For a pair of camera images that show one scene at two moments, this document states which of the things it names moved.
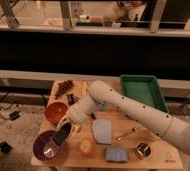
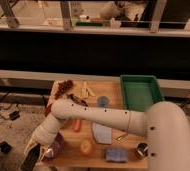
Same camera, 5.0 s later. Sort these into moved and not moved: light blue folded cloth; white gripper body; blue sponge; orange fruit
Moved: white gripper body
Not moved: orange fruit; light blue folded cloth; blue sponge
